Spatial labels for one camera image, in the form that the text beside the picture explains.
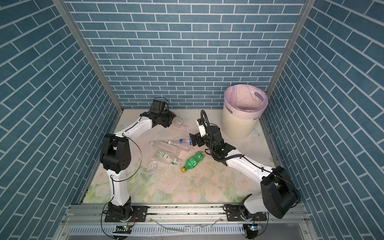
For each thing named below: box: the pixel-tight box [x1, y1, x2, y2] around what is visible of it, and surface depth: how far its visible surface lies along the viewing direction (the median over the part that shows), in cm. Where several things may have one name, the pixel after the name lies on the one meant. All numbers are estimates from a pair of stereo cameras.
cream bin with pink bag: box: [221, 84, 269, 140], surface depth 96 cm
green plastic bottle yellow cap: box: [181, 151, 205, 173], surface depth 89 cm
